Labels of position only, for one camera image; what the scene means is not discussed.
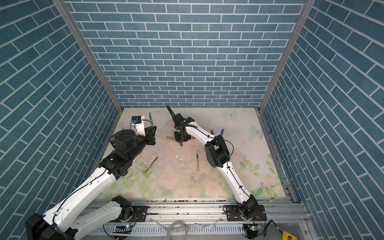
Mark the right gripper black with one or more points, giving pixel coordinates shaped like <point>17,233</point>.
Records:
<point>177,140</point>

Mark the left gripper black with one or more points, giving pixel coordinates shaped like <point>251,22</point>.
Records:
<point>150,138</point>

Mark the green pen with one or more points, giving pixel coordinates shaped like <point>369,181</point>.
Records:
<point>151,119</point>

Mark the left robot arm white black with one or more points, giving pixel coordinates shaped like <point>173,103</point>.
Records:
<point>65,222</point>

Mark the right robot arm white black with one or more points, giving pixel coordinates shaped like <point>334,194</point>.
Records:
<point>219,157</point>

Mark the tan pen left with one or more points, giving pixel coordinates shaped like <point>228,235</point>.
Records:
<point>150,165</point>

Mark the tan pen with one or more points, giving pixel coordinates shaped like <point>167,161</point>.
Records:
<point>198,162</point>
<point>150,165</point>

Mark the tan pen middle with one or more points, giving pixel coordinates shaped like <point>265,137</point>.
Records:
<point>198,162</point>

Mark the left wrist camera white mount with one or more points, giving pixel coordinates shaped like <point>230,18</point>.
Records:
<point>137,125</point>

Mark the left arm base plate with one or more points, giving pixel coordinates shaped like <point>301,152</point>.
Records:
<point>132,214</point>

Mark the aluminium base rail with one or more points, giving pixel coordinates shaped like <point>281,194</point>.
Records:
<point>206,217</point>

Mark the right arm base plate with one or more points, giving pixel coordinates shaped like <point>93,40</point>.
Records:
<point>235,213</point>

